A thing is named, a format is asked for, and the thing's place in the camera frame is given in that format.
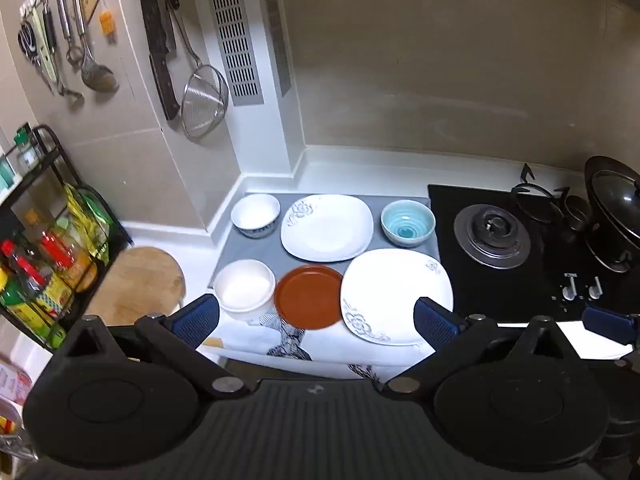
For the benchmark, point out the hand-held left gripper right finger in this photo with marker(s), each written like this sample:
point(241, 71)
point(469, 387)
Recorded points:
point(432, 322)

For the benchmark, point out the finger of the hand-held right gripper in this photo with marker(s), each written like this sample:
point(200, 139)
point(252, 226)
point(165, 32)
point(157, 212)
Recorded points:
point(607, 322)

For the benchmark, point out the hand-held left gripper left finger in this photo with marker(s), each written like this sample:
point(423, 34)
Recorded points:
point(196, 317)

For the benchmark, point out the white square floral plate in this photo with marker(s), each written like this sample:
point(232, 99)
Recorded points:
point(395, 285)
point(330, 227)

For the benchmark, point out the plain white bowl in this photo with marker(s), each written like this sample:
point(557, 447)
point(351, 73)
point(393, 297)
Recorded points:
point(242, 287)

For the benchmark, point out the brown round plate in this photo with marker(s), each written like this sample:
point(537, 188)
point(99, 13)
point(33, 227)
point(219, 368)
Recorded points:
point(307, 297)

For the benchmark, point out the white bowl with blue pattern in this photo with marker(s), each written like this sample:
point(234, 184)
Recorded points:
point(252, 210)

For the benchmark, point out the silver stove knob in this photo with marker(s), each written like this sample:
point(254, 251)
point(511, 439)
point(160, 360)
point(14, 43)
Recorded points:
point(596, 290)
point(570, 291)

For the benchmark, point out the white printed cloth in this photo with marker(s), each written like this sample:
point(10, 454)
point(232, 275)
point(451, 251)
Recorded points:
point(250, 335)

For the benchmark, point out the round wooden cutting board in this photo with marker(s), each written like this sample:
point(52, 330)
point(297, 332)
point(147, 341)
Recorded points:
point(135, 285)

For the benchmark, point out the black wok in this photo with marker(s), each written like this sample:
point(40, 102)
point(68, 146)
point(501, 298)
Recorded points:
point(607, 252)

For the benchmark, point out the black gas stove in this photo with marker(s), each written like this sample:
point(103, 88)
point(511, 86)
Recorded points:
point(540, 280)

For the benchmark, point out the grey dish mat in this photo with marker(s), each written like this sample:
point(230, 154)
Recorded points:
point(240, 247)

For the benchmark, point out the teal ribbed bowl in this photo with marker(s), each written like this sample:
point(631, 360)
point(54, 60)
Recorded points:
point(407, 222)

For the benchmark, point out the round metal stove burner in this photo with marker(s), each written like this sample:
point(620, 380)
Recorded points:
point(492, 235)

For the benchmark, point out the glass wok lid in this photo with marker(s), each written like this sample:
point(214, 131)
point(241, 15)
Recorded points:
point(617, 205)

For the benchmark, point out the green packet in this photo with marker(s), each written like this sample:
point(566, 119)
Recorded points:
point(102, 215)

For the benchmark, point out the black pot support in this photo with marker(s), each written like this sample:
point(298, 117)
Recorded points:
point(537, 195)

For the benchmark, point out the cooking oil bottle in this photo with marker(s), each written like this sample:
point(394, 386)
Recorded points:
point(62, 255)

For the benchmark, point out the yellow snack packet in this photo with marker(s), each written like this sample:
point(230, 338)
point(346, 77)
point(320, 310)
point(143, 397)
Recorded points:
point(82, 220)

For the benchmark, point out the yellow green box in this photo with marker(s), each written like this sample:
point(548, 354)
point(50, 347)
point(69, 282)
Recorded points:
point(32, 315)

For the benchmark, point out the red cap sauce bottle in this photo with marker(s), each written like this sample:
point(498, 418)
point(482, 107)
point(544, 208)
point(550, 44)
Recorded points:
point(22, 270)

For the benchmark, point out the metal mesh strainer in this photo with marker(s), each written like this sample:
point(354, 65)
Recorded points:
point(205, 105)

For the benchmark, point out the green cap spice bottle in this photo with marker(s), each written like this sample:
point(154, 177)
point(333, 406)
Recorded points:
point(26, 152)

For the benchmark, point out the sheathed black cleaver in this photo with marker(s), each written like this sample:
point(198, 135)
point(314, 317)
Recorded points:
point(157, 60)

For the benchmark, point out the metal ladle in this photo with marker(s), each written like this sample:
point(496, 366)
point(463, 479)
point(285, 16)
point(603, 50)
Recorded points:
point(97, 75)

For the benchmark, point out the pale green peeler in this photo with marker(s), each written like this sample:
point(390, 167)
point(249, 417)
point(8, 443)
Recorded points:
point(46, 60)

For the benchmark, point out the orange silicone brush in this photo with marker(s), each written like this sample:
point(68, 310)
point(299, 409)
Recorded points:
point(107, 22)

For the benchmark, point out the grey wall vent grille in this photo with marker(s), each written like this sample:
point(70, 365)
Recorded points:
point(234, 42)

